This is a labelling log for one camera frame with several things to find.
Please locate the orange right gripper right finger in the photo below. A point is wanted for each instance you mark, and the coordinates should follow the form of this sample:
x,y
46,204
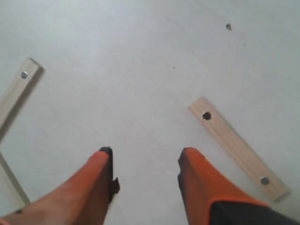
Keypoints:
x,y
211,199

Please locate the plain wooden stick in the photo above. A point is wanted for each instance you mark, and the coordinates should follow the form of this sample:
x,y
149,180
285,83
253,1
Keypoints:
x,y
12,187

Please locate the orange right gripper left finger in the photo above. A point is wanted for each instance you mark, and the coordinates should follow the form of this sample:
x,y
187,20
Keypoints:
x,y
83,199

